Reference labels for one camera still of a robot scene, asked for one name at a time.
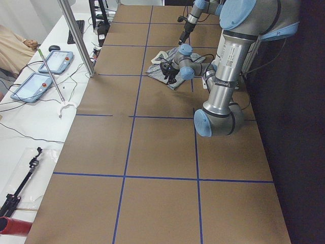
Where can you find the lower blue teach pendant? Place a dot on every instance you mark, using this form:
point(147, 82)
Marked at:
point(32, 88)

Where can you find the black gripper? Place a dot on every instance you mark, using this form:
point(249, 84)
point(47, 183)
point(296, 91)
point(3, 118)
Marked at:
point(169, 73)
point(188, 27)

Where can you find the metal rod with hook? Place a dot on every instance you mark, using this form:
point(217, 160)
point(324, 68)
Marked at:
point(63, 103)

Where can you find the upper blue teach pendant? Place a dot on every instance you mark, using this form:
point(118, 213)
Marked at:
point(58, 61)

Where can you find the red cylinder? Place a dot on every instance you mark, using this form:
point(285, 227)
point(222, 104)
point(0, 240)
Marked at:
point(11, 226)

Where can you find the blue teach pendant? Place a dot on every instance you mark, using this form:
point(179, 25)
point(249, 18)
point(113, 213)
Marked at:
point(32, 88)
point(58, 61)

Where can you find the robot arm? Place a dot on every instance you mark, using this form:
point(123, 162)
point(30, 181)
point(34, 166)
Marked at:
point(242, 23)
point(199, 7)

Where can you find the navy white striped polo shirt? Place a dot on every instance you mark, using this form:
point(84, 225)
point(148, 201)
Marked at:
point(154, 71)

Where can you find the black power adapter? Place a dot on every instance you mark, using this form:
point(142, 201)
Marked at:
point(102, 30)

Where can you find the aluminium frame post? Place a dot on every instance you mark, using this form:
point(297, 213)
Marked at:
point(71, 22)

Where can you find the person in beige clothes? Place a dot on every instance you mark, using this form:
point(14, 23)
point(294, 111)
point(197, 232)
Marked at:
point(16, 51)

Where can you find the black computer mouse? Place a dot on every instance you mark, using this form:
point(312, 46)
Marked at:
point(54, 48)

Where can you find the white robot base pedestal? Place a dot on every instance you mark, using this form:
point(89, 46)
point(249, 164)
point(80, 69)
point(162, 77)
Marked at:
point(209, 76)

